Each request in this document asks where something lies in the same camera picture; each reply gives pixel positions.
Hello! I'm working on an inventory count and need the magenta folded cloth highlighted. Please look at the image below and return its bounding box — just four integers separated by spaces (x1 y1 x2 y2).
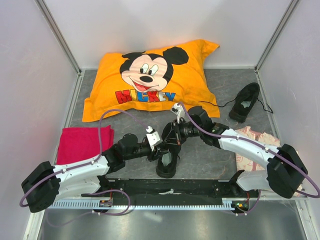
56 127 101 165

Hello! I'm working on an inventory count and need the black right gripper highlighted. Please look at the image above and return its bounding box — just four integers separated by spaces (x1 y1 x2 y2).
164 118 202 145

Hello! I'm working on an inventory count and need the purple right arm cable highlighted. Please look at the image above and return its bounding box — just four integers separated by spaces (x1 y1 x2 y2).
178 102 320 199

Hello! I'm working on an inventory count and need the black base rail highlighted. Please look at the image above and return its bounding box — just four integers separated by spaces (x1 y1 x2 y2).
97 177 259 200

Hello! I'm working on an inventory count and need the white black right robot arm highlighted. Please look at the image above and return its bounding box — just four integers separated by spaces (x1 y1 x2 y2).
171 103 308 199

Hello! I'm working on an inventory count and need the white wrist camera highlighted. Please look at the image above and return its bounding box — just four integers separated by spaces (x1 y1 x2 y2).
170 103 185 124
145 126 162 151

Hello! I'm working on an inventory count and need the cream pink cartoon pouch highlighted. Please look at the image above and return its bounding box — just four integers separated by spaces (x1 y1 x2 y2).
235 126 308 199

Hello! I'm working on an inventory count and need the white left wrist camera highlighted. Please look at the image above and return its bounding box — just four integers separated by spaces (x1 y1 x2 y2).
145 126 162 151

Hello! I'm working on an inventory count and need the left aluminium frame post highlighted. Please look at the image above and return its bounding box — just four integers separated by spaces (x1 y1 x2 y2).
35 0 82 75

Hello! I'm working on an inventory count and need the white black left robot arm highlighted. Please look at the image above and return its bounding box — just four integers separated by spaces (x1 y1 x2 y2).
19 133 173 213

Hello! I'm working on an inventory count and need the right aluminium frame post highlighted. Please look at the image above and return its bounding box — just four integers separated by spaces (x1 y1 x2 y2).
254 0 300 73

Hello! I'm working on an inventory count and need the aluminium frame post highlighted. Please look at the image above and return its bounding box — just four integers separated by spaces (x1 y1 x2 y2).
254 0 300 73
35 0 82 75

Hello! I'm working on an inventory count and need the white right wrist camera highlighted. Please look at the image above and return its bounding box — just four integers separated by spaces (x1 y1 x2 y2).
170 103 185 124

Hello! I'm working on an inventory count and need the black shoe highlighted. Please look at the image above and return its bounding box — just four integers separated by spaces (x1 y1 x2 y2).
229 82 260 123
156 122 182 179

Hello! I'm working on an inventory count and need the aluminium slotted rail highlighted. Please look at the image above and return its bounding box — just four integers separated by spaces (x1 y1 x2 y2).
49 194 239 211

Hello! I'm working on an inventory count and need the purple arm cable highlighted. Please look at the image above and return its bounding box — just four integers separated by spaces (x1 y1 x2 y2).
19 108 152 208
178 102 320 199

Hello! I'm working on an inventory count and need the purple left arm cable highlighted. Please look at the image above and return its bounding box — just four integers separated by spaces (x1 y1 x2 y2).
19 108 152 208

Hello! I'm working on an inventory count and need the orange Mickey pillow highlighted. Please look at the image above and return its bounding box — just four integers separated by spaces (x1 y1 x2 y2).
82 39 220 123

